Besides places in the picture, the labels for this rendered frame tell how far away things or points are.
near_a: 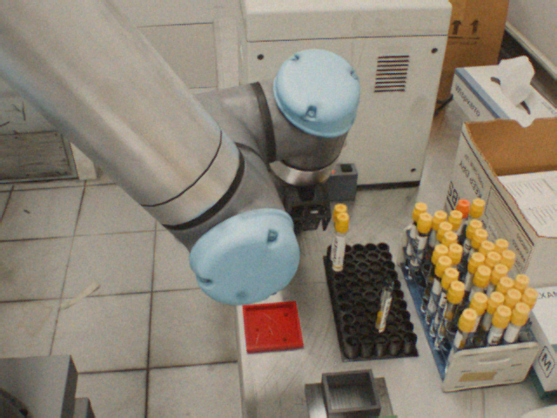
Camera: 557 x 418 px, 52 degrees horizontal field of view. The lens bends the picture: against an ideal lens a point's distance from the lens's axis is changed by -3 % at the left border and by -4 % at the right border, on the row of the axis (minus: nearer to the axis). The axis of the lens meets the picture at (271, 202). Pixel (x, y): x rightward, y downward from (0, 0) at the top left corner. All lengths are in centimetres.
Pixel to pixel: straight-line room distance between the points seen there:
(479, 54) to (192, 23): 118
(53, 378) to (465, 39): 100
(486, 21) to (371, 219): 56
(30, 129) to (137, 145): 208
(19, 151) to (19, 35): 218
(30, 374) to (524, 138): 72
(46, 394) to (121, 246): 152
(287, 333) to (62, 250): 156
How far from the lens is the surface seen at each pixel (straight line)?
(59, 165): 248
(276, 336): 73
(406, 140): 91
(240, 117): 51
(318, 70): 51
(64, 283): 209
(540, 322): 72
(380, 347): 70
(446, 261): 68
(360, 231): 87
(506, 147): 92
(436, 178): 99
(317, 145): 53
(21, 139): 245
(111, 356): 185
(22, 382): 70
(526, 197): 89
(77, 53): 32
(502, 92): 118
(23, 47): 32
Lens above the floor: 145
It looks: 40 degrees down
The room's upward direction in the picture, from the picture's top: straight up
